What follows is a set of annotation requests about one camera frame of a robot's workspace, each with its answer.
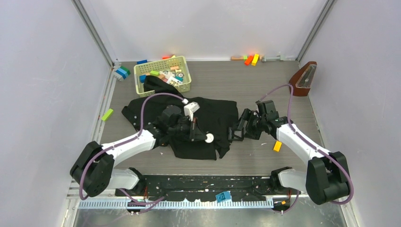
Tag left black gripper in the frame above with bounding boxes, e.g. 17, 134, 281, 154
168, 115, 207, 141

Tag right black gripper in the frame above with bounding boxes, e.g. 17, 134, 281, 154
232, 108, 267, 140

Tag black button shirt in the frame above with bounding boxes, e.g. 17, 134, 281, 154
122, 76, 238, 160

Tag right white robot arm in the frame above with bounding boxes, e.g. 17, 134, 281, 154
228, 100, 354, 205

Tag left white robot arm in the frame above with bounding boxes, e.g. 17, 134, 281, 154
70, 102, 214, 197

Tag white round magnet backing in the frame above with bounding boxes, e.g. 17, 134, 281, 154
205, 133, 214, 143

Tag black square box near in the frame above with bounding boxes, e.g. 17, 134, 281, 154
228, 127, 244, 142

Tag yellow block on table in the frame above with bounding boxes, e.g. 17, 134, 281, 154
272, 140, 282, 152

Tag toy blocks in basket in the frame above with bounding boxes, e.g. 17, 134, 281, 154
139, 66, 186, 86

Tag tan wooden block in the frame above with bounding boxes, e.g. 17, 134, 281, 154
231, 56, 244, 61

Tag brown wooden metronome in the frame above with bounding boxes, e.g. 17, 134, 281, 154
289, 61, 317, 96

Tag blue toy brick front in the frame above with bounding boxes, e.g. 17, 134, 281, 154
215, 191, 231, 203

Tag pale green plastic basket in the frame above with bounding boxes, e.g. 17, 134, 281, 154
133, 56, 192, 97

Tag lime green block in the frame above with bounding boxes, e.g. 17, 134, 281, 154
101, 108, 114, 121

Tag stacked blue green bricks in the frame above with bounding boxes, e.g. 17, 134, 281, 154
113, 66, 131, 81

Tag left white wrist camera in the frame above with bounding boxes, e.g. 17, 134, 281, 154
182, 99, 200, 121

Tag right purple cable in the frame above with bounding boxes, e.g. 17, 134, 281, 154
256, 84, 355, 215

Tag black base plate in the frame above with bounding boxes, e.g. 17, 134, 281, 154
126, 175, 296, 202

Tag yellow block at wall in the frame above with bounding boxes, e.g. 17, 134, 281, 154
251, 54, 259, 66

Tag orange block at wall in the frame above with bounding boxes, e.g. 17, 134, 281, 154
244, 55, 253, 66

